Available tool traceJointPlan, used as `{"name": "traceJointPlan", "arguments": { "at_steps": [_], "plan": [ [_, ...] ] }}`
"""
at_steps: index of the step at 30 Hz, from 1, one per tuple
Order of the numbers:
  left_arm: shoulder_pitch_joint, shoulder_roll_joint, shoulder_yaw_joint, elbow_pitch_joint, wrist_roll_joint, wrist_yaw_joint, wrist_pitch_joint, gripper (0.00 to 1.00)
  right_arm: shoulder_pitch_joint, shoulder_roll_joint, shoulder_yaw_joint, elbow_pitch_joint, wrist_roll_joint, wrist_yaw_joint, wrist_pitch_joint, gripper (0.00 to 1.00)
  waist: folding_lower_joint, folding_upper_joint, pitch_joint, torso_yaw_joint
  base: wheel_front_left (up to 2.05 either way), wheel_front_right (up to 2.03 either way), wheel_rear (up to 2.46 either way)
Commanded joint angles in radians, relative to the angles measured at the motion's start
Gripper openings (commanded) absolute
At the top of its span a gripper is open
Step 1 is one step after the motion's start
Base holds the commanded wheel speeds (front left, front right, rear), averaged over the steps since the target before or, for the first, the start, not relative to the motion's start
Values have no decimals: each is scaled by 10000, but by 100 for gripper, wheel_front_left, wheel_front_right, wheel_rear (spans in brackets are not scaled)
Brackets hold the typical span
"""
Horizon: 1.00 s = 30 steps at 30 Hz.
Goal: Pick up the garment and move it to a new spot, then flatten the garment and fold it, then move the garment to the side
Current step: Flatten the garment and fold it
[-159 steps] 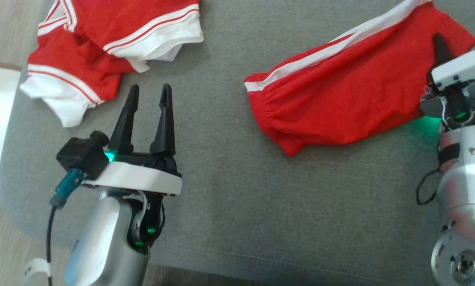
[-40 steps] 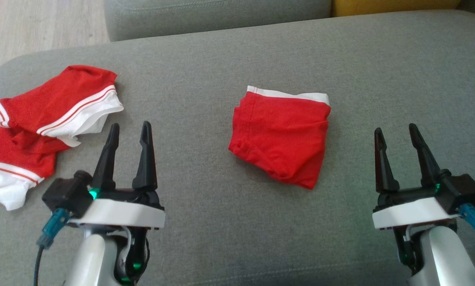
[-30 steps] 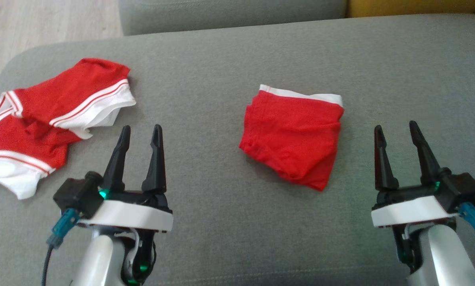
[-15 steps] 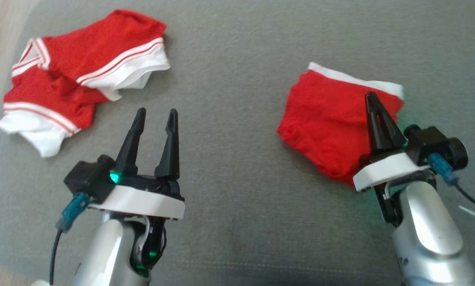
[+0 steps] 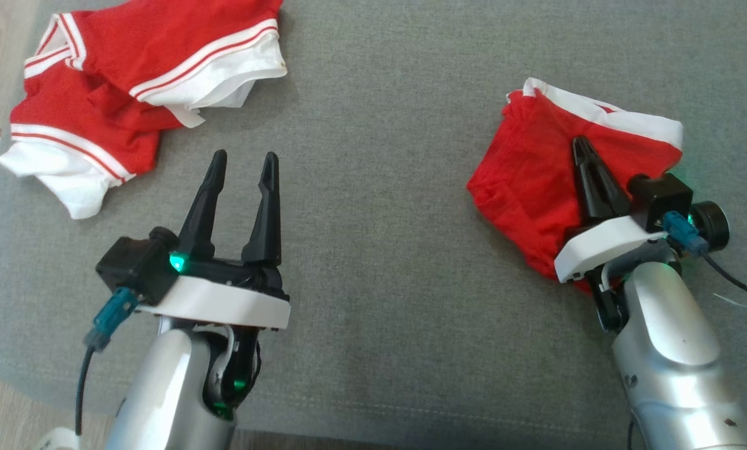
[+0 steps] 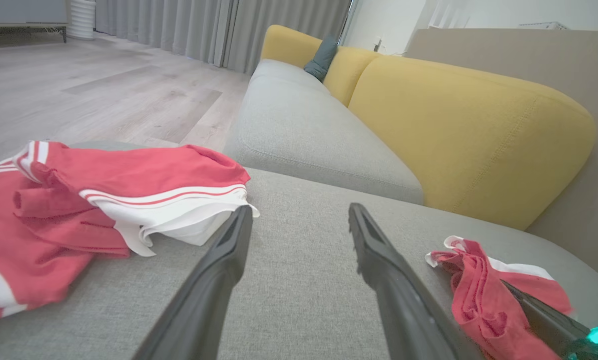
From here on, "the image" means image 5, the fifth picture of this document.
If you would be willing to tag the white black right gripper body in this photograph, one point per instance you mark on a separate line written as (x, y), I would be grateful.
(598, 247)

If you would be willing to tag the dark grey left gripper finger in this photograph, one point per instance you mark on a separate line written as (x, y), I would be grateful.
(201, 219)
(265, 225)

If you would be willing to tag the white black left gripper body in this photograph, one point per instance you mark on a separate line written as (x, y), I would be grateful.
(223, 303)

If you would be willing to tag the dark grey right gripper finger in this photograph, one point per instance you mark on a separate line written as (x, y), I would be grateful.
(607, 194)
(586, 187)

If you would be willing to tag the red white basketball shorts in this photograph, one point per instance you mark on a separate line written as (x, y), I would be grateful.
(523, 181)

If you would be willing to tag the red white basketball jersey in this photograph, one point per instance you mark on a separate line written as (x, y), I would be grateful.
(129, 44)

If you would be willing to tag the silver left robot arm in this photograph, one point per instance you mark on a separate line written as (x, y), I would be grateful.
(160, 387)

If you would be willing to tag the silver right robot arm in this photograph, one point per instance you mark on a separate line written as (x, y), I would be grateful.
(667, 337)

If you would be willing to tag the large grey sofa seat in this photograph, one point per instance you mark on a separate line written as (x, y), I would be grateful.
(379, 219)

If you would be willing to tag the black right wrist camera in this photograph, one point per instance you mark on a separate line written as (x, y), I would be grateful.
(661, 197)

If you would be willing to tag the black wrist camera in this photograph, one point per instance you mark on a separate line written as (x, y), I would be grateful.
(661, 197)
(132, 265)

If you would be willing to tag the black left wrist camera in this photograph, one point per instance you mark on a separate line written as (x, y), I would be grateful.
(132, 265)

